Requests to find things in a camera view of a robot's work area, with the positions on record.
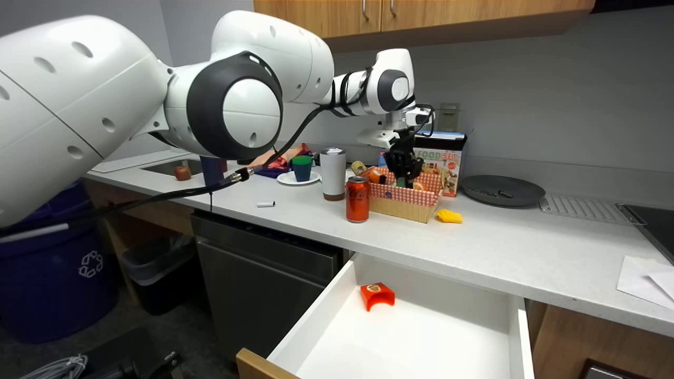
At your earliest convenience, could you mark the wooden cabinet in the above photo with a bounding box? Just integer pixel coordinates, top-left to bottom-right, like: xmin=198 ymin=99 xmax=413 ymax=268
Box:
xmin=251 ymin=0 xmax=597 ymax=51
xmin=524 ymin=299 xmax=674 ymax=379

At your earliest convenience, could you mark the wooden lower cabinet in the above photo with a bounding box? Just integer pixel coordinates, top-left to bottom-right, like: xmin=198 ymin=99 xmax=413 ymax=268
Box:
xmin=524 ymin=299 xmax=674 ymax=379

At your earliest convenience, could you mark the black round pan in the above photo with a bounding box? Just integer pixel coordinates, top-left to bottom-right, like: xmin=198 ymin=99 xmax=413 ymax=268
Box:
xmin=459 ymin=172 xmax=547 ymax=211

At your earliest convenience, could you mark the dark dishwasher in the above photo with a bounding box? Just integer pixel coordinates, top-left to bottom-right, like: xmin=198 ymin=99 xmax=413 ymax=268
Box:
xmin=189 ymin=208 xmax=347 ymax=365

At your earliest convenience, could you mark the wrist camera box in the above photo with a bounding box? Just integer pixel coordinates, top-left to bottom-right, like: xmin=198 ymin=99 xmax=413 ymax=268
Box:
xmin=409 ymin=102 xmax=438 ymax=136

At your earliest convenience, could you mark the wooden upper cabinet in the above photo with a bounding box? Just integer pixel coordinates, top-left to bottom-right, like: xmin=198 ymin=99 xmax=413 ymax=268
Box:
xmin=251 ymin=0 xmax=597 ymax=51

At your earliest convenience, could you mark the wall outlet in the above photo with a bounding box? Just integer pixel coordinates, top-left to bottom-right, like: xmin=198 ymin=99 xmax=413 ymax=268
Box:
xmin=438 ymin=101 xmax=461 ymax=133

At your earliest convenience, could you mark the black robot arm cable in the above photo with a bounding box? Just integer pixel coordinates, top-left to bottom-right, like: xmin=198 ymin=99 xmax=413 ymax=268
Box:
xmin=70 ymin=102 xmax=338 ymax=221

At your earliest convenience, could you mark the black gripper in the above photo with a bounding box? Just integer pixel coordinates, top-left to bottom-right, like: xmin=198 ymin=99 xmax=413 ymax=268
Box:
xmin=382 ymin=133 xmax=425 ymax=190

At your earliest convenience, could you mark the white paper sheet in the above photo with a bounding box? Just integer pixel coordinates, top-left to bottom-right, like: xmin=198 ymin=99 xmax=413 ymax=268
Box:
xmin=615 ymin=252 xmax=674 ymax=312

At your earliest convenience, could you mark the red soda can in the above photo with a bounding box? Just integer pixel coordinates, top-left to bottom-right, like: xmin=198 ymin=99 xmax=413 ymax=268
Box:
xmin=343 ymin=174 xmax=373 ymax=224

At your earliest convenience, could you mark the white cylindrical canister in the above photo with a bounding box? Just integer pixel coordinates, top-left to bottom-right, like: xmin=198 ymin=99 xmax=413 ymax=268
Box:
xmin=318 ymin=144 xmax=347 ymax=201

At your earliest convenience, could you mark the white plate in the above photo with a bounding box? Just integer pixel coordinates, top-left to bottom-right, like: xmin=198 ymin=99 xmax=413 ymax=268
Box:
xmin=276 ymin=169 xmax=323 ymax=188

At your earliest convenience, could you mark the green cup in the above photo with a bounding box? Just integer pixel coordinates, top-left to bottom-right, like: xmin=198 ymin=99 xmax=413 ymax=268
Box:
xmin=291 ymin=154 xmax=314 ymax=183

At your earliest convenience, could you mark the orange fruit toy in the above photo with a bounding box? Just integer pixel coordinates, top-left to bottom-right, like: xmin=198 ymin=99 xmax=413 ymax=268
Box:
xmin=365 ymin=164 xmax=397 ymax=188

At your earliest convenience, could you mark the basket with checkered liner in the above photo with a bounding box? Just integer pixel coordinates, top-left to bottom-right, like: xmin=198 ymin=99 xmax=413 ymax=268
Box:
xmin=367 ymin=172 xmax=447 ymax=224

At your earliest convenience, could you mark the colourful snack box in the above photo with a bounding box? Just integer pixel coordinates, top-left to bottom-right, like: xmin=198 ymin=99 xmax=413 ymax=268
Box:
xmin=413 ymin=130 xmax=469 ymax=200

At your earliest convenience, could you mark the grey plastic bag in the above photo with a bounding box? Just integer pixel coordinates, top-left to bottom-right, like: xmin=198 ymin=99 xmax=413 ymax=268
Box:
xmin=18 ymin=352 xmax=92 ymax=379

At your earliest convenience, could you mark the dark blue cup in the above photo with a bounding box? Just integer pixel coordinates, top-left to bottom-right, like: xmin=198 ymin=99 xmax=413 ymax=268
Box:
xmin=198 ymin=154 xmax=229 ymax=190

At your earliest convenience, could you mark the blue recycling bin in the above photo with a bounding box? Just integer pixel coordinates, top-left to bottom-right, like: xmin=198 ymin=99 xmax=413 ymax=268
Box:
xmin=0 ymin=183 xmax=122 ymax=346

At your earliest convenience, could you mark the orange plastic toy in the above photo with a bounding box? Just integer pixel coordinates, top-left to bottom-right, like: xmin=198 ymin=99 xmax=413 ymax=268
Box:
xmin=357 ymin=280 xmax=397 ymax=313

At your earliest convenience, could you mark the black trash bin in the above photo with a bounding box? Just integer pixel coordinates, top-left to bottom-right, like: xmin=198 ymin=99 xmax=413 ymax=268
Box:
xmin=118 ymin=233 xmax=201 ymax=315

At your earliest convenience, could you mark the white drawer with wooden front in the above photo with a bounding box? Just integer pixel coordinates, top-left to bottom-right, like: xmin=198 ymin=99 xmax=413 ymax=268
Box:
xmin=233 ymin=251 xmax=537 ymax=379

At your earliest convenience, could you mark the kitchen sink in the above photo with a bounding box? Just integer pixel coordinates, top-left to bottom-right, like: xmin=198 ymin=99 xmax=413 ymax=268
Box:
xmin=142 ymin=156 xmax=205 ymax=178

